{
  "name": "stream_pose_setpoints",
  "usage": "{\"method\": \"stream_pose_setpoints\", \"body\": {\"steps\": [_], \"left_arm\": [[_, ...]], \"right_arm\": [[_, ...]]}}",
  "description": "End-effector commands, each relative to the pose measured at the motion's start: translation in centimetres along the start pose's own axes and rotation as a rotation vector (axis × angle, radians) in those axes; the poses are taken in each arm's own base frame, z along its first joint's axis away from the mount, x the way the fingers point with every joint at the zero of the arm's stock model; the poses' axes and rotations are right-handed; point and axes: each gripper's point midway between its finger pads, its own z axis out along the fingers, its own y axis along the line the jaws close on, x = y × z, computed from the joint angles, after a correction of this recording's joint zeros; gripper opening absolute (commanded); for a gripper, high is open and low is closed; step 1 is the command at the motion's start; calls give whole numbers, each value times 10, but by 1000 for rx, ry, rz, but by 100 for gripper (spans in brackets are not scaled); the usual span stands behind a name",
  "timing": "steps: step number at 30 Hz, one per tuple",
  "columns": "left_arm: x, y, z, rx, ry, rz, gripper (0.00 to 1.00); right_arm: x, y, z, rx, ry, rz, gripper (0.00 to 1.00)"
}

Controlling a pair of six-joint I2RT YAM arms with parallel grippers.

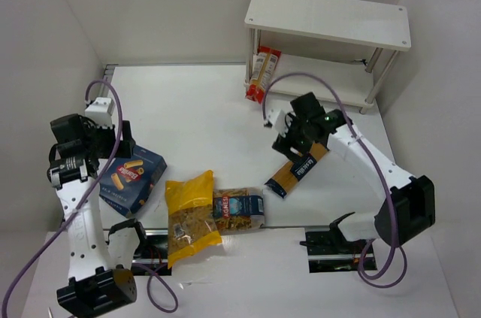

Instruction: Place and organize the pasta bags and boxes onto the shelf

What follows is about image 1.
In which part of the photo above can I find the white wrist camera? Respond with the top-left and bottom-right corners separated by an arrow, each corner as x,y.
264,109 -> 292,138
84,97 -> 115,129

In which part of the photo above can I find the white two-tier shelf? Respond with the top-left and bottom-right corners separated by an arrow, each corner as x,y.
244,0 -> 411,114

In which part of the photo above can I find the blue Barilla rigatoni box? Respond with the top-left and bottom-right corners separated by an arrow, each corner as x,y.
100,146 -> 168,218

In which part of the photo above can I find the blue Agnesi pasta bag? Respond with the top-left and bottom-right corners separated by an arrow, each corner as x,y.
213,187 -> 265,234

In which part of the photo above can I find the red-ended spaghetti bag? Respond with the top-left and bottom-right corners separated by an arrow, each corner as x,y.
245,46 -> 282,104

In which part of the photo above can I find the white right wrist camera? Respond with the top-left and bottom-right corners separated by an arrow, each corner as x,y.
264,109 -> 292,138

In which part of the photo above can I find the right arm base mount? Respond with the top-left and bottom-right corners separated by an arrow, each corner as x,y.
299,226 -> 367,273

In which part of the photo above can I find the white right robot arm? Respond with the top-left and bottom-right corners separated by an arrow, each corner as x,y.
264,92 -> 436,247

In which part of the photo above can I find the blue-labelled spaghetti bag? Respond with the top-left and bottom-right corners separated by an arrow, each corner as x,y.
265,144 -> 328,198

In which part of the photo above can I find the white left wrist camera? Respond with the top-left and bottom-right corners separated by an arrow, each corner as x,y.
84,97 -> 115,129

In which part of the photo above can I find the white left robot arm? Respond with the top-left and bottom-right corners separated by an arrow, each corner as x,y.
47,114 -> 146,317

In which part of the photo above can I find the yellow fusilli pasta bag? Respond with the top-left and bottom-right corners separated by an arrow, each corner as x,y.
165,170 -> 222,268

